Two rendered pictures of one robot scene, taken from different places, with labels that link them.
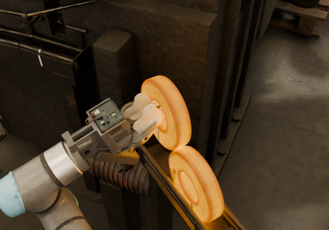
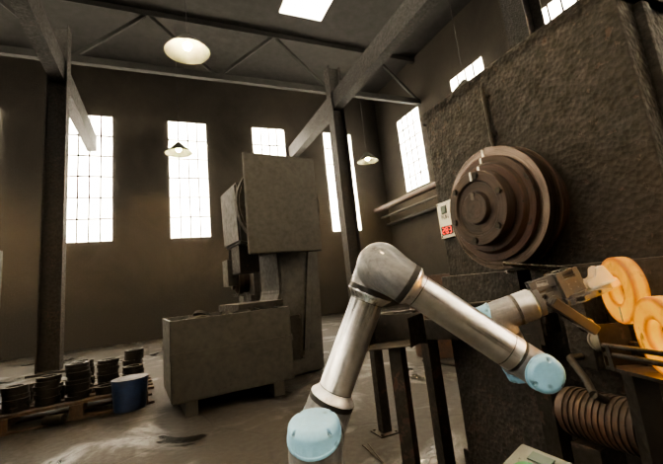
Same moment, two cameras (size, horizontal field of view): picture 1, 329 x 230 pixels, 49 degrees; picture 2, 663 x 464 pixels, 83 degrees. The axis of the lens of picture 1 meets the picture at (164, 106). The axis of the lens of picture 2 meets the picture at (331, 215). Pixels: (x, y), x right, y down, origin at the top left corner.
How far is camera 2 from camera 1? 0.78 m
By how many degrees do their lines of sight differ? 67
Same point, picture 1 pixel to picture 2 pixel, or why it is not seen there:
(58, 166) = (520, 295)
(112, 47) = not seen: hidden behind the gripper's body
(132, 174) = (610, 410)
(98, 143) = (553, 290)
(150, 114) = (603, 275)
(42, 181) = (507, 303)
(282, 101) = not seen: outside the picture
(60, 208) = not seen: hidden behind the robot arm
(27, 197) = (494, 313)
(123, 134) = (576, 286)
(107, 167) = (577, 405)
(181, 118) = (633, 270)
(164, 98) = (615, 261)
